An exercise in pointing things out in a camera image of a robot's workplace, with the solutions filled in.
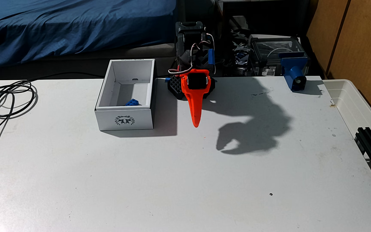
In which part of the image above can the white cardboard box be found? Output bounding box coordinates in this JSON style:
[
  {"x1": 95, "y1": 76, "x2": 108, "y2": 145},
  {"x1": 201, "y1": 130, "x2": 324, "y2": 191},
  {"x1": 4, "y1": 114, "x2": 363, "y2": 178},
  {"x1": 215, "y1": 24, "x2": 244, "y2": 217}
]
[{"x1": 94, "y1": 59, "x2": 156, "y2": 131}]

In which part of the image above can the blue printed clamp holder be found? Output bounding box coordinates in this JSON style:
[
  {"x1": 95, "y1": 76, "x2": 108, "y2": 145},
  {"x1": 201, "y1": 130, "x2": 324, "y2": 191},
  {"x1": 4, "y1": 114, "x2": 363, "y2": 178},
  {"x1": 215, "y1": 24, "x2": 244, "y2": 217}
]
[{"x1": 280, "y1": 52, "x2": 309, "y2": 92}]

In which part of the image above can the blue bed sheet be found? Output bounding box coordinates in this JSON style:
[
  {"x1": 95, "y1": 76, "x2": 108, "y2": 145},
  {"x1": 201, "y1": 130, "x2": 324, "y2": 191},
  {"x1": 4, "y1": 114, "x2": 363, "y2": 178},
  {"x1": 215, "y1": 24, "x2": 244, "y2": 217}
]
[{"x1": 0, "y1": 0, "x2": 177, "y2": 69}]

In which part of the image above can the white plastic bin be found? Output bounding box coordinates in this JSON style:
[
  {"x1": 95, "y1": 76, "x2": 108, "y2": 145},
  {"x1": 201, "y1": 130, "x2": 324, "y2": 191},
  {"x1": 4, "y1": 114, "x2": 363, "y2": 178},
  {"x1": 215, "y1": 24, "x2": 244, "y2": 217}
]
[{"x1": 323, "y1": 79, "x2": 371, "y2": 155}]

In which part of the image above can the wooden cabinet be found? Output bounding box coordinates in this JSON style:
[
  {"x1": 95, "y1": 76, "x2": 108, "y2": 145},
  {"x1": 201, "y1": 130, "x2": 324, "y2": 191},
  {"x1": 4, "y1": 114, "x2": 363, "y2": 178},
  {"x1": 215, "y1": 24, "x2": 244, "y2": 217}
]
[{"x1": 306, "y1": 0, "x2": 371, "y2": 129}]

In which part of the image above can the clear plastic enclosure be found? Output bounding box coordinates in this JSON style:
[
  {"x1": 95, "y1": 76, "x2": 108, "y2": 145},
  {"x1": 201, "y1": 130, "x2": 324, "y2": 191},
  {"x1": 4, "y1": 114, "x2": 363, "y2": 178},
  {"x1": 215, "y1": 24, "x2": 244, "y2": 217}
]
[{"x1": 249, "y1": 35, "x2": 305, "y2": 77}]

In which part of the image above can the grey bed frame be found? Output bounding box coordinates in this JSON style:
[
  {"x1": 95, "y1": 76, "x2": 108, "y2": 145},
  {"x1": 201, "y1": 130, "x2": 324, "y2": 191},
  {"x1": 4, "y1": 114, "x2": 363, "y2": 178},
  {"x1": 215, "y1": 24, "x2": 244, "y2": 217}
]
[{"x1": 0, "y1": 43, "x2": 177, "y2": 81}]

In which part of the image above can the black cable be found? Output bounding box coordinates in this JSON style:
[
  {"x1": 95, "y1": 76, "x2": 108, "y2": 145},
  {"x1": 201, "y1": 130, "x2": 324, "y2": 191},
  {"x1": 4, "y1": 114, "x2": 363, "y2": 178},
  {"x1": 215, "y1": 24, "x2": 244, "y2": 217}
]
[{"x1": 0, "y1": 72, "x2": 105, "y2": 184}]

